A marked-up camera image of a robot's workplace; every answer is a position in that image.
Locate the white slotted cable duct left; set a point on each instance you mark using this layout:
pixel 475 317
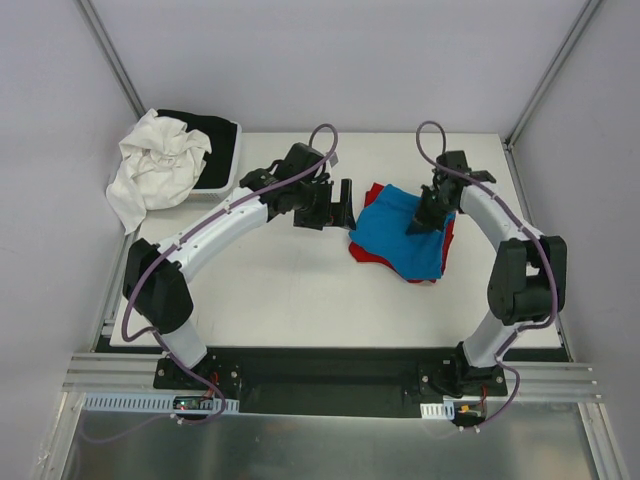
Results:
pixel 151 403

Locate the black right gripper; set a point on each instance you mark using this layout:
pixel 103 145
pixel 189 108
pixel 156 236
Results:
pixel 433 206

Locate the aluminium frame post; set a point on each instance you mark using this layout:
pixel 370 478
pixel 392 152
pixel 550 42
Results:
pixel 568 44
pixel 98 30

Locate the blue t-shirt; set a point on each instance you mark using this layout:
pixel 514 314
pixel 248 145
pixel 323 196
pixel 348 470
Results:
pixel 400 235

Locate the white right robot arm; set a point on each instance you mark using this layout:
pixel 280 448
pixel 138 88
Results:
pixel 527 285

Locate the white slotted cable duct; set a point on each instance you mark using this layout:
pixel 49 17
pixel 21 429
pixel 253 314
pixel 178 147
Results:
pixel 437 411
pixel 151 403

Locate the white laundry basket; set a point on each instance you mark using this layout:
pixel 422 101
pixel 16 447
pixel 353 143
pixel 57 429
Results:
pixel 170 153

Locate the white t-shirt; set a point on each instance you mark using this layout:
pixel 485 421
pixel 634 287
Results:
pixel 161 162

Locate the aluminium frame post left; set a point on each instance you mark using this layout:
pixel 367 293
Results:
pixel 98 30

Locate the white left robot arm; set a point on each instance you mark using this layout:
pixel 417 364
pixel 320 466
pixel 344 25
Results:
pixel 157 275

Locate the black t-shirt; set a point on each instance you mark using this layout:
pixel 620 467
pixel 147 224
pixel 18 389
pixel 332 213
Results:
pixel 224 136

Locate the black robot base mount plate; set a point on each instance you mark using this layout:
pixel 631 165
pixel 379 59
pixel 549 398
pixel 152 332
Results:
pixel 352 382

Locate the aluminium frame post right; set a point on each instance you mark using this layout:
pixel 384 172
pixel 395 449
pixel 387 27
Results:
pixel 568 44

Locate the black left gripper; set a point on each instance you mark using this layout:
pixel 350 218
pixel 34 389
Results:
pixel 327 206

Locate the white slotted cable duct right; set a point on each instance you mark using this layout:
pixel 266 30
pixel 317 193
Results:
pixel 437 411

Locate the aluminium table edge rail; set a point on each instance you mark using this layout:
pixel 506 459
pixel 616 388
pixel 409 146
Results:
pixel 568 382

